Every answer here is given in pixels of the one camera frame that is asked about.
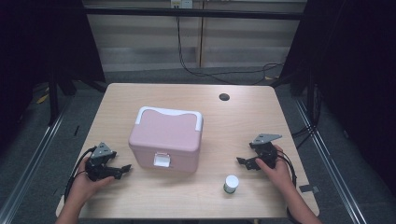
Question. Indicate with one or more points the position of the black curtain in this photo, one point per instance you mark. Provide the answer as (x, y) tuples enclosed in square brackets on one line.
[(358, 62), (37, 37)]

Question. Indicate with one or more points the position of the black horizontal bar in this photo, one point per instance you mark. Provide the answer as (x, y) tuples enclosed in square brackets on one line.
[(218, 14)]

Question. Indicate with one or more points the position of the metal floor rail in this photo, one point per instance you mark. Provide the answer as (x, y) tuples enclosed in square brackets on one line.
[(327, 161), (31, 161)]

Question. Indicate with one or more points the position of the person's right hand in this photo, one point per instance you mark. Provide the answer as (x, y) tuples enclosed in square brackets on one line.
[(281, 177)]

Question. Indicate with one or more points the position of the grey floor tape piece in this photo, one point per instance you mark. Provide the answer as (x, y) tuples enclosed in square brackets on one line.
[(308, 188)]

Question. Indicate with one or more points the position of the pink storage box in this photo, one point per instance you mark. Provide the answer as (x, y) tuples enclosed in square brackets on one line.
[(165, 133)]

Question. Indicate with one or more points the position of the black metal stand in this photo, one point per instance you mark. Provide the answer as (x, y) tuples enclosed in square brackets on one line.
[(310, 102), (53, 102)]

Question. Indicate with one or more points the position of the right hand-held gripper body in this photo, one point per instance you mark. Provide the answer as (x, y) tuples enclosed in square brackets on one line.
[(266, 149)]

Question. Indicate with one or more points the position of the yellow floor scrap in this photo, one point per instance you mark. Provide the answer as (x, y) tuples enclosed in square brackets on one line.
[(42, 99)]

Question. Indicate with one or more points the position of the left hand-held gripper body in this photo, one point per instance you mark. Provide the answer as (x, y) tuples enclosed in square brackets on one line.
[(99, 152)]

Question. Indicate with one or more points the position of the black table grommet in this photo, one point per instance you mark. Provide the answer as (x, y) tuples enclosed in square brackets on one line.
[(224, 96)]

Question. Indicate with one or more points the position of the white wall socket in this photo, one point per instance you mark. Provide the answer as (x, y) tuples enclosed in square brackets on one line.
[(182, 3)]

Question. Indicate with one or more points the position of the person's left hand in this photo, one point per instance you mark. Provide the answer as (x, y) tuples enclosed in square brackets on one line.
[(79, 186)]

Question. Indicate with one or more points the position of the black floor strip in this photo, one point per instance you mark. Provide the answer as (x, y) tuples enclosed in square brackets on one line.
[(76, 130)]

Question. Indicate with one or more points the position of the white bottle with green label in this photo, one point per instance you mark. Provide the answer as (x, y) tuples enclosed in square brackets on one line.
[(231, 182)]

